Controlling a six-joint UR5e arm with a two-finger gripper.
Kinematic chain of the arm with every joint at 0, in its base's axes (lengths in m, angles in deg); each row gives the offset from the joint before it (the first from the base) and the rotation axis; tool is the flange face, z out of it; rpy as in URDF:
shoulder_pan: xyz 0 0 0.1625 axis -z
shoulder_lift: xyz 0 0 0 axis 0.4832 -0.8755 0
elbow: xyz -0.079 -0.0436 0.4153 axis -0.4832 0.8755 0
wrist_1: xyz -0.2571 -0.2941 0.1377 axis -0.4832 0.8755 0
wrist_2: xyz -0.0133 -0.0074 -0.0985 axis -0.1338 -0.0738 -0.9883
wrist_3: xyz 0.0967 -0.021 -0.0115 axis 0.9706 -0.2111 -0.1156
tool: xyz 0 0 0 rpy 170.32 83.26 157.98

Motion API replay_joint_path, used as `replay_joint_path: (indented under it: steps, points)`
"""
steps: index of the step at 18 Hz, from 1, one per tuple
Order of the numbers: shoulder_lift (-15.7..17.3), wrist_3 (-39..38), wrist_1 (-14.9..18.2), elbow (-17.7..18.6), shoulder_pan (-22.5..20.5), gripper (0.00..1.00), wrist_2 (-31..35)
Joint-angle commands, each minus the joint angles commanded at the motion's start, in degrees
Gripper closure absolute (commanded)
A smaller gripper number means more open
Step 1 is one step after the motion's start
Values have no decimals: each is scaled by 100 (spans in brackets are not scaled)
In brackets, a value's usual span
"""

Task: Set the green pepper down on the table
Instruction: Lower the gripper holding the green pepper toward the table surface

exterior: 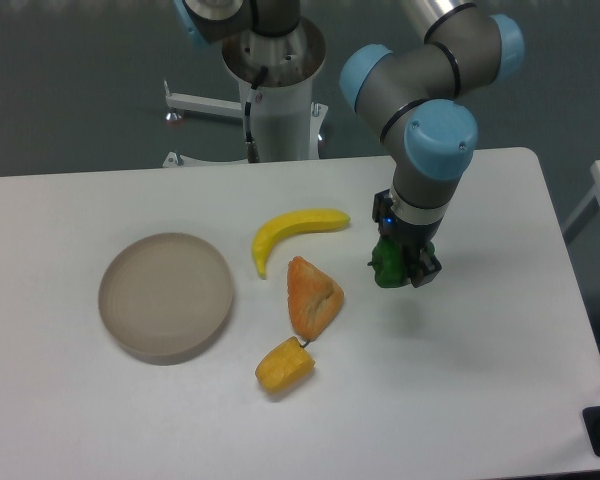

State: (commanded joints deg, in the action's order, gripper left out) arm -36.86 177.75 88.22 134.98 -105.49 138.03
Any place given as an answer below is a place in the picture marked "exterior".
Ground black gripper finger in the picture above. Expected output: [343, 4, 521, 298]
[408, 248, 442, 288]
[376, 217, 393, 243]

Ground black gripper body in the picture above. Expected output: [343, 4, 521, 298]
[372, 191, 443, 258]

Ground green toy pepper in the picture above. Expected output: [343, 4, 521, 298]
[367, 240, 417, 289]

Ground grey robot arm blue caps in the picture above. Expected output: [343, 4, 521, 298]
[175, 1, 525, 288]

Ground yellow toy pepper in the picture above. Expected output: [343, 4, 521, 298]
[255, 336, 315, 395]

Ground yellow toy banana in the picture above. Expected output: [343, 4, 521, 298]
[251, 208, 350, 279]

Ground orange toy fruit wedge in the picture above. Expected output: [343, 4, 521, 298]
[287, 256, 344, 341]

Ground beige round plate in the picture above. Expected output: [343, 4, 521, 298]
[98, 233, 234, 366]

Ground black cable on pedestal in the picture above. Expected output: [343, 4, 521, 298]
[243, 65, 269, 164]

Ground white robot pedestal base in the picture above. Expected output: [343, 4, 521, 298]
[164, 17, 328, 163]

